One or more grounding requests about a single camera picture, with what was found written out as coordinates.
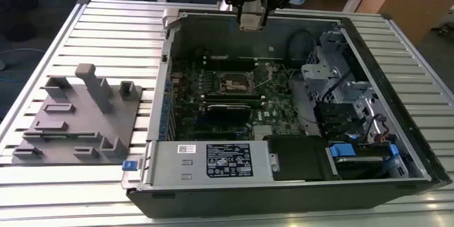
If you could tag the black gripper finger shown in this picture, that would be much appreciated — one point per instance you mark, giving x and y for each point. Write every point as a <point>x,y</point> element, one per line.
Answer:
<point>266,9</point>
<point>240,9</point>

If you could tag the silver CPU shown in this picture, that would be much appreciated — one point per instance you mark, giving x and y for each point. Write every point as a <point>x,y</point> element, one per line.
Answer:
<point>251,21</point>

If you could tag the CPU socket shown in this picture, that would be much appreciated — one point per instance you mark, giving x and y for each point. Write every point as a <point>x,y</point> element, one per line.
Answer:
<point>234,84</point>

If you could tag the metal drive cage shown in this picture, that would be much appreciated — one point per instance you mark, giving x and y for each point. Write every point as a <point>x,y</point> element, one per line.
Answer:
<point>317,72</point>

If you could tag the installed RAM stick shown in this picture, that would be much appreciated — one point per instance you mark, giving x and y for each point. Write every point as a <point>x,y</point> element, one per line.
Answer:
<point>232,96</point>

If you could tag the green motherboard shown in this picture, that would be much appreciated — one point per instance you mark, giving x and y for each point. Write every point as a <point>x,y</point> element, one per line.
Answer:
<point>281,107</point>

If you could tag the black graphics card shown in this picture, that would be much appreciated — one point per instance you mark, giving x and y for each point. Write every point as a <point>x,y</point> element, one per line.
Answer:
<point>228,115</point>

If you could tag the silver chipset heat sink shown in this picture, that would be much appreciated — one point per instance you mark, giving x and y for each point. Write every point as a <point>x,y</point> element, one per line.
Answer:
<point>262,130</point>

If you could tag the office chair base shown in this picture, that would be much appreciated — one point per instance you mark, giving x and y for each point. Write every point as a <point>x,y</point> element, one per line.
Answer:
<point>447,29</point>

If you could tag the hard disk in blue carrier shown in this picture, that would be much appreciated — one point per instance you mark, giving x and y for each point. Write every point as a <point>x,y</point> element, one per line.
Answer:
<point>341,150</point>

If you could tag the grey parts rack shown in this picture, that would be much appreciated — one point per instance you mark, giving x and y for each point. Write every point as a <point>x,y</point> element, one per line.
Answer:
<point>84,120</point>

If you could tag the black office chair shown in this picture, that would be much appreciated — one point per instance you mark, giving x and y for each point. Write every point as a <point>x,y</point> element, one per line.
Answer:
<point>17,11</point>

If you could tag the silver power supply unit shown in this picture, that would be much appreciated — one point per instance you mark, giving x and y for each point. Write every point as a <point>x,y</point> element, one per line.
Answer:
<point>170,168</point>

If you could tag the blue plastic clip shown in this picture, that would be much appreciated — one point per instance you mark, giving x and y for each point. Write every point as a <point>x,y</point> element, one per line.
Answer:
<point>393,149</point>

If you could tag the blue case latch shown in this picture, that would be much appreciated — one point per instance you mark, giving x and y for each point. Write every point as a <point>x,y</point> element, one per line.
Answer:
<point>130,166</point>

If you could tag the green RAM stick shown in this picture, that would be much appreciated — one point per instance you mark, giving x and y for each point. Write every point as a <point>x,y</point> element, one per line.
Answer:
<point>58,136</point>

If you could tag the black PC case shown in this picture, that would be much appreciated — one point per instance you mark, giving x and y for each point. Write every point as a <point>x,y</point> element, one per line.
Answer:
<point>248,203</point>

